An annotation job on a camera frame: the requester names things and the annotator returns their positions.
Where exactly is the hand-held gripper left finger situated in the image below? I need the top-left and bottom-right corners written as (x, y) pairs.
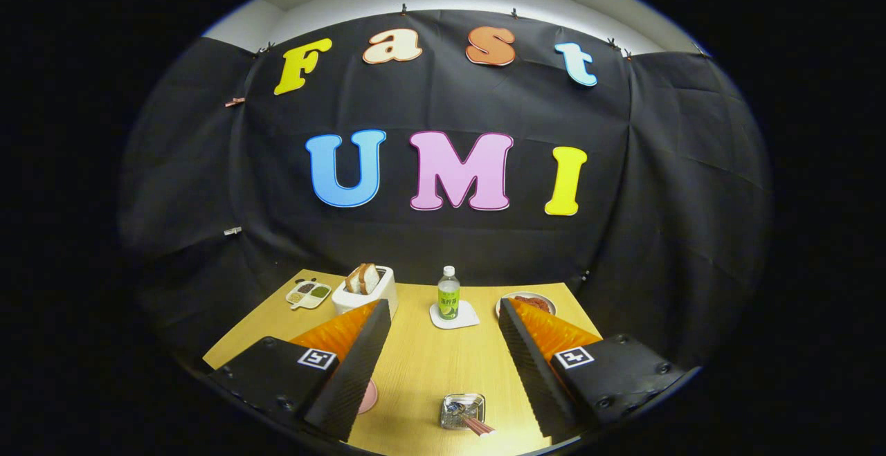
top-left (206, 299), bottom-right (392, 442)

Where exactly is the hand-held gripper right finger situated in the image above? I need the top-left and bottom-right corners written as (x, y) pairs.
top-left (497, 298), bottom-right (693, 443)

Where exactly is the checkered handle metal spoon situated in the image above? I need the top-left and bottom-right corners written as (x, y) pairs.
top-left (446, 402), bottom-right (491, 437)

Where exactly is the white plate of food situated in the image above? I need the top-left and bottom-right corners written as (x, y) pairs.
top-left (495, 292), bottom-right (557, 320)

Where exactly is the white square coaster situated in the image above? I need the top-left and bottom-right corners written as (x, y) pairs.
top-left (429, 300), bottom-right (480, 330)

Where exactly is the white toaster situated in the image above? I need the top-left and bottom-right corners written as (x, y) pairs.
top-left (332, 266), bottom-right (399, 322)

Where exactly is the perforated metal tray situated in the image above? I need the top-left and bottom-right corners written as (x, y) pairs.
top-left (440, 393), bottom-right (487, 431)

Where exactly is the white divided condiment dish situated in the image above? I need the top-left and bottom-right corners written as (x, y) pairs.
top-left (286, 279), bottom-right (332, 310)

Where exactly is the green label drink bottle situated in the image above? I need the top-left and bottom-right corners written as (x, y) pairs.
top-left (437, 266), bottom-right (461, 321)

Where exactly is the black backdrop cloth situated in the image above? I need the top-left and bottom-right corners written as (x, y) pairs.
top-left (118, 10), bottom-right (772, 374)

